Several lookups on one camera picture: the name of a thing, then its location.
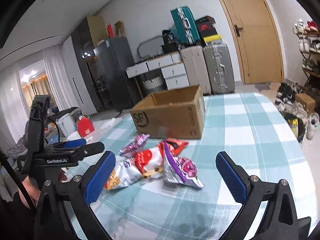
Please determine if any white noodle snack bag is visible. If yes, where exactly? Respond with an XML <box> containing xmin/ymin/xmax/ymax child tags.
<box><xmin>104</xmin><ymin>158</ymin><xmax>142</xmax><ymax>190</ymax></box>

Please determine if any purple candy bag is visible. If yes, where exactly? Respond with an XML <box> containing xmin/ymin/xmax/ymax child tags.
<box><xmin>119</xmin><ymin>134</ymin><xmax>150</xmax><ymax>158</ymax></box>

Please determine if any red white balloon snack bag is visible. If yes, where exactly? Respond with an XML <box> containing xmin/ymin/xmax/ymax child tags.
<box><xmin>135</xmin><ymin>145</ymin><xmax>164</xmax><ymax>180</ymax></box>

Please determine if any purple white snack bag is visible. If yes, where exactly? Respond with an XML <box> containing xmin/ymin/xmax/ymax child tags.
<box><xmin>163</xmin><ymin>142</ymin><xmax>204</xmax><ymax>189</ymax></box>

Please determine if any person's left hand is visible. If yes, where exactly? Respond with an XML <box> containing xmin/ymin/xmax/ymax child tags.
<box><xmin>13</xmin><ymin>171</ymin><xmax>67</xmax><ymax>209</ymax></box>

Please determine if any red box on side table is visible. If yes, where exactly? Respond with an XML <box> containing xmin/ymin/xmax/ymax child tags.
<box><xmin>76</xmin><ymin>116</ymin><xmax>95</xmax><ymax>138</ymax></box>

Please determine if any blue checkered tablecloth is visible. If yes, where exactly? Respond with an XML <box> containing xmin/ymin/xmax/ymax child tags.
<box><xmin>91</xmin><ymin>93</ymin><xmax>318</xmax><ymax>239</ymax></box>

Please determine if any black refrigerator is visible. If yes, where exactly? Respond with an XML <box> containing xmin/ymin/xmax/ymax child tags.
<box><xmin>91</xmin><ymin>37</ymin><xmax>142</xmax><ymax>111</ymax></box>

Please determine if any red snack packet near box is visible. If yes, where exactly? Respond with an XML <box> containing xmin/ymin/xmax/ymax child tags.
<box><xmin>158</xmin><ymin>138</ymin><xmax>189</xmax><ymax>156</ymax></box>

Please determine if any black trash bin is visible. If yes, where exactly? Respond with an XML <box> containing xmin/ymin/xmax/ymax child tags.
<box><xmin>281</xmin><ymin>112</ymin><xmax>306</xmax><ymax>144</ymax></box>

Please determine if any white curtain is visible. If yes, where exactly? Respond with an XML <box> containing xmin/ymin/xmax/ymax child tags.
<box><xmin>42</xmin><ymin>45</ymin><xmax>78</xmax><ymax>110</ymax></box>

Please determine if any SF cardboard box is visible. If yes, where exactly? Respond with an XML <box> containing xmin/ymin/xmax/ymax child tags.
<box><xmin>130</xmin><ymin>85</ymin><xmax>206</xmax><ymax>139</ymax></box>

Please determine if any woven laundry basket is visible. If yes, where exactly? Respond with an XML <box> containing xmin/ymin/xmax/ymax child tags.
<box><xmin>142</xmin><ymin>76</ymin><xmax>165</xmax><ymax>95</ymax></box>

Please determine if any small cardboard box on floor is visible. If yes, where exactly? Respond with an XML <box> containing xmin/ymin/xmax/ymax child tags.
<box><xmin>295</xmin><ymin>93</ymin><xmax>316</xmax><ymax>114</ymax></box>

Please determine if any dark glass cabinet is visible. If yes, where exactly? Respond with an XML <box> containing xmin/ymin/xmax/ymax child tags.
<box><xmin>71</xmin><ymin>16</ymin><xmax>108</xmax><ymax>112</ymax></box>

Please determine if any silver suitcase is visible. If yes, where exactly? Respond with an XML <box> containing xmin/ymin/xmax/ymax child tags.
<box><xmin>203</xmin><ymin>43</ymin><xmax>235</xmax><ymax>94</ymax></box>

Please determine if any white drawer desk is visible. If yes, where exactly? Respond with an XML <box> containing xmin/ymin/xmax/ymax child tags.
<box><xmin>126</xmin><ymin>51</ymin><xmax>190</xmax><ymax>90</ymax></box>

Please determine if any beige suitcase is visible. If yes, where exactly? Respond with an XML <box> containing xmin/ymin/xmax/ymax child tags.
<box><xmin>180</xmin><ymin>46</ymin><xmax>212</xmax><ymax>95</ymax></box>

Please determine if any wooden door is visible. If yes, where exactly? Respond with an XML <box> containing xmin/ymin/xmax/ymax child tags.
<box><xmin>219</xmin><ymin>0</ymin><xmax>284</xmax><ymax>84</ymax></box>

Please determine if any stack of shoe boxes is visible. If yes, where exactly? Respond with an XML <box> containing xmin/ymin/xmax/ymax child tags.
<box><xmin>195</xmin><ymin>16</ymin><xmax>223</xmax><ymax>46</ymax></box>

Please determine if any teal suitcase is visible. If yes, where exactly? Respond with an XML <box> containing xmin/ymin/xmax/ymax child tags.
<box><xmin>170</xmin><ymin>6</ymin><xmax>201</xmax><ymax>46</ymax></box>

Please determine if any wooden shoe rack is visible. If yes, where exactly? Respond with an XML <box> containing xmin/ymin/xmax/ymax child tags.
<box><xmin>292</xmin><ymin>18</ymin><xmax>319</xmax><ymax>102</ymax></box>

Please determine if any black cable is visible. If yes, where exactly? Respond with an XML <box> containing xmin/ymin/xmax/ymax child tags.
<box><xmin>46</xmin><ymin>119</ymin><xmax>61</xmax><ymax>143</ymax></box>

